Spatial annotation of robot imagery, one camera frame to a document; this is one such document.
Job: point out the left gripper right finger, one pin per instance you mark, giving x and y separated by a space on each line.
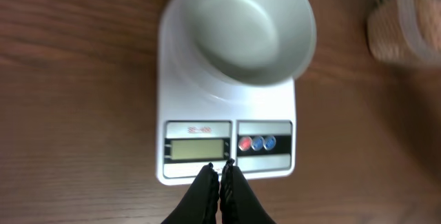
238 203

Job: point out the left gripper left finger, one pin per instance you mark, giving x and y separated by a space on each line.
199 205

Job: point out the white digital kitchen scale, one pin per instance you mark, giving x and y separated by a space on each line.
203 119

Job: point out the grey bowl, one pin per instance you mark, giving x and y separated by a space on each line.
257 42

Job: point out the clear plastic container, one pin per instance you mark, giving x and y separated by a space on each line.
410 20

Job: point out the soybeans in container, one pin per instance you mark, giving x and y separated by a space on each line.
389 31

